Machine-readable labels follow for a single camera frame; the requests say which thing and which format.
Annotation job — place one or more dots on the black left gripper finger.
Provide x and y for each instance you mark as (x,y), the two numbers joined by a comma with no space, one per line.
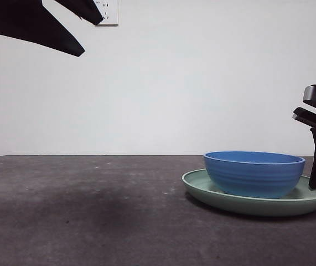
(88,11)
(36,27)

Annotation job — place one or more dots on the white wall socket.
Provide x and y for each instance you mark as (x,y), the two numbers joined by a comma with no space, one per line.
(110,14)

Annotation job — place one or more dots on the blue bowl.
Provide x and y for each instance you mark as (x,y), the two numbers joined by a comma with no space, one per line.
(251,174)

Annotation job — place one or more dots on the green plate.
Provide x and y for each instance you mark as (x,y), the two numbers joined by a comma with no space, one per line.
(202,185)

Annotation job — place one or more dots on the pale grey camera box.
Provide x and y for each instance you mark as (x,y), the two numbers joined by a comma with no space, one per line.
(311,95)

